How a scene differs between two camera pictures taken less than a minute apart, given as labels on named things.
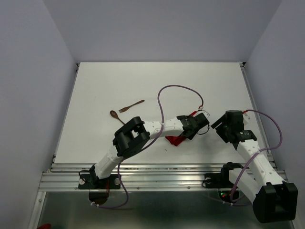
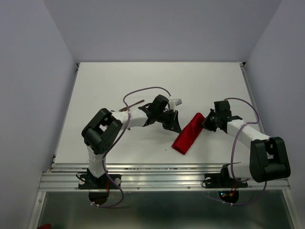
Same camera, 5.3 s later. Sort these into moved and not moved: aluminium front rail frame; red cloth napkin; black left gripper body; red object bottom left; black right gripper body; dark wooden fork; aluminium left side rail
Moved: black right gripper body; black left gripper body; red cloth napkin
Not moved: aluminium left side rail; red object bottom left; dark wooden fork; aluminium front rail frame
